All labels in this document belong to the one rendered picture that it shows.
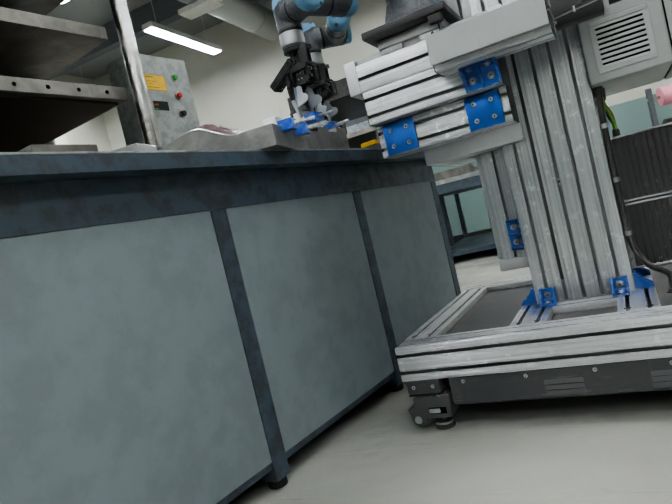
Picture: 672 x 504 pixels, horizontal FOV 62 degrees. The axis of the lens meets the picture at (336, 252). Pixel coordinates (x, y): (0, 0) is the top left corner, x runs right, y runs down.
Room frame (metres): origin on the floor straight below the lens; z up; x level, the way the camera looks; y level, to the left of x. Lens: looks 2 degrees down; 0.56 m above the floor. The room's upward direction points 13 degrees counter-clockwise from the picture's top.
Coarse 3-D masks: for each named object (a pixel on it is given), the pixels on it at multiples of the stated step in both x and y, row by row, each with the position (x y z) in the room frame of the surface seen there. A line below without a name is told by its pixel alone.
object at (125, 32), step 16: (112, 0) 2.19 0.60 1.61; (128, 16) 2.21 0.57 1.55; (128, 32) 2.19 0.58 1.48; (128, 48) 2.19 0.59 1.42; (128, 64) 2.19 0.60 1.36; (144, 80) 2.21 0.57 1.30; (144, 96) 2.19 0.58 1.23; (144, 112) 2.19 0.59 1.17; (144, 128) 2.19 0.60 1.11; (160, 144) 2.21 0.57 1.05
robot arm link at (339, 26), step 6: (330, 18) 1.88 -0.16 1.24; (336, 18) 1.88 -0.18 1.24; (342, 18) 1.88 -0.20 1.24; (348, 18) 1.89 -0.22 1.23; (330, 24) 1.90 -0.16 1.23; (336, 24) 1.89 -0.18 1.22; (342, 24) 1.89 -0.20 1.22; (348, 24) 1.92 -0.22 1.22; (330, 30) 1.94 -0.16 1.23; (336, 30) 1.92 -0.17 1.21; (342, 30) 1.92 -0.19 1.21; (330, 36) 1.99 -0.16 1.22; (336, 36) 1.97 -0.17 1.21; (342, 36) 1.99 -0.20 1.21
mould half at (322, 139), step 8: (320, 128) 1.78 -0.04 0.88; (336, 128) 1.86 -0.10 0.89; (344, 128) 1.90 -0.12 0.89; (312, 136) 1.74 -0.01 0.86; (320, 136) 1.77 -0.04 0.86; (328, 136) 1.81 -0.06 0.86; (336, 136) 1.85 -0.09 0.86; (344, 136) 1.89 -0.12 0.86; (312, 144) 1.73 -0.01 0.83; (320, 144) 1.76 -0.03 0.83; (328, 144) 1.80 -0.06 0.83; (336, 144) 1.84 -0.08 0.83; (344, 144) 1.88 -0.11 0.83
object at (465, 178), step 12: (456, 168) 5.48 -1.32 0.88; (468, 168) 5.43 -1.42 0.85; (444, 180) 5.29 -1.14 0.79; (456, 180) 5.25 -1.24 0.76; (468, 180) 5.21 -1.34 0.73; (480, 180) 5.17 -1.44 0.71; (444, 192) 5.31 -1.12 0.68; (456, 192) 6.24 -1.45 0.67; (444, 204) 6.25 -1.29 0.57; (456, 204) 7.09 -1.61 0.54; (444, 216) 6.25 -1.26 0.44; (468, 240) 6.42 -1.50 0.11; (480, 240) 6.00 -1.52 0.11; (492, 240) 5.62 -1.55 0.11; (456, 252) 5.33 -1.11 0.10; (468, 252) 5.28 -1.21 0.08
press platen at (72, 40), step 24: (0, 24) 1.92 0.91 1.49; (24, 24) 1.96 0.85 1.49; (48, 24) 2.03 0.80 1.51; (72, 24) 2.11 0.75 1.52; (0, 48) 2.09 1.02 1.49; (24, 48) 2.13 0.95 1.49; (48, 48) 2.18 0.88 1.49; (72, 48) 2.23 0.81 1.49; (0, 72) 2.29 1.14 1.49; (24, 72) 2.35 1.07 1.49; (48, 72) 2.41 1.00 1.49
